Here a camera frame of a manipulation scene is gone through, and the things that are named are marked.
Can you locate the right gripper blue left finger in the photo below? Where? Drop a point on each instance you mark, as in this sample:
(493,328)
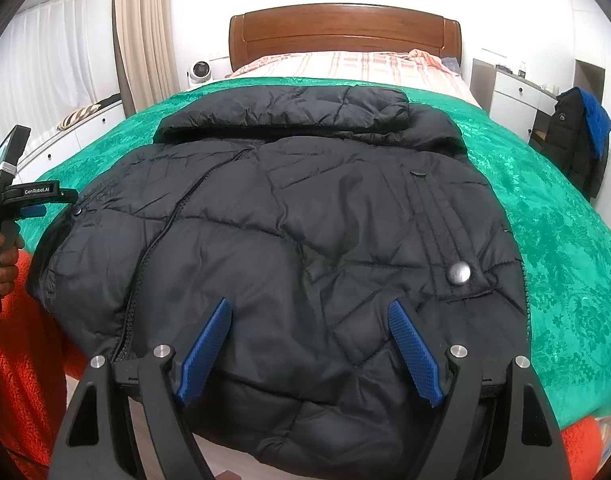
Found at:
(197,348)

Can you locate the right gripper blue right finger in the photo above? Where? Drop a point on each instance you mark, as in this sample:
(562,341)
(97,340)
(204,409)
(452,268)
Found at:
(416,354)

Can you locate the black puffer jacket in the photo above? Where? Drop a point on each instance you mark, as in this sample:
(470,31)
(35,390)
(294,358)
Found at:
(310,209)

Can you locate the person left hand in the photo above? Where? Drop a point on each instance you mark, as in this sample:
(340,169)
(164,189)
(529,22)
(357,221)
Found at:
(8,264)

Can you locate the white low drawer cabinet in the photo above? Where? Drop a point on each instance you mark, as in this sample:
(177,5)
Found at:
(62,145)

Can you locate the white sheer curtain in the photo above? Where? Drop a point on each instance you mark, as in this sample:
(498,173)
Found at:
(55,58)

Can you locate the green velvet bedspread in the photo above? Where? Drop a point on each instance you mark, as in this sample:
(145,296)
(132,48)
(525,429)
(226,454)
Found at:
(564,245)

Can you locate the beige curtain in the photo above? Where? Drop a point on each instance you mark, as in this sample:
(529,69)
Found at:
(144,45)

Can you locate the black coat on chair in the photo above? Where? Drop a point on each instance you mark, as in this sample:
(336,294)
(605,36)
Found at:
(568,146)

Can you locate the white bedside cabinet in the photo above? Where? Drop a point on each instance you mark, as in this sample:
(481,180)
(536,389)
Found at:
(511,101)

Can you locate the blue garment on chair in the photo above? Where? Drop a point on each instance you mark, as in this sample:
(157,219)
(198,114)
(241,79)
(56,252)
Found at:
(597,120)

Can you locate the pink striped bed sheet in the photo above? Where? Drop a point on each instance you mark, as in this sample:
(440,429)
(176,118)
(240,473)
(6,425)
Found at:
(416,69)

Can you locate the brown wooden headboard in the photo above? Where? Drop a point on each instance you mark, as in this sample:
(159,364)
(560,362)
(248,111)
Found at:
(351,27)

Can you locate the braided rope item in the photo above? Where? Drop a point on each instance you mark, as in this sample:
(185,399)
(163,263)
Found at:
(77,116)

